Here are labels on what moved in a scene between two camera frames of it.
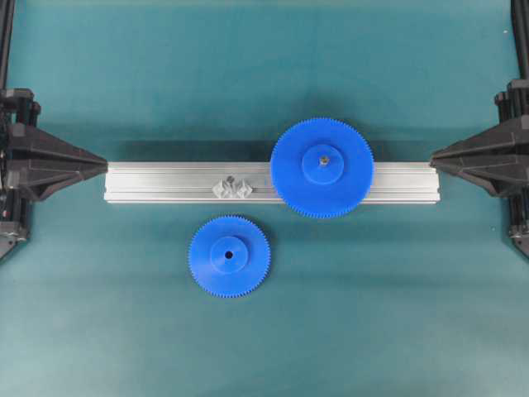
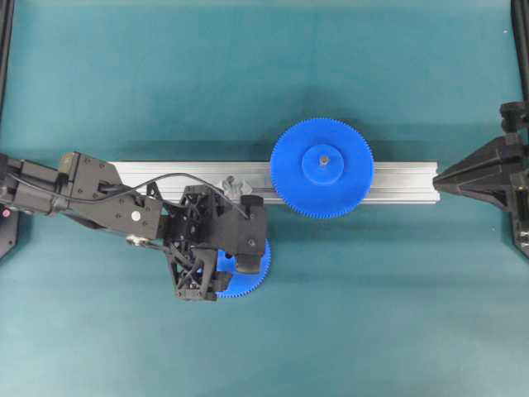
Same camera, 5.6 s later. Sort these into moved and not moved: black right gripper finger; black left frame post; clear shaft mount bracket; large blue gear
Moved: black right gripper finger
Not moved: black left frame post; clear shaft mount bracket; large blue gear
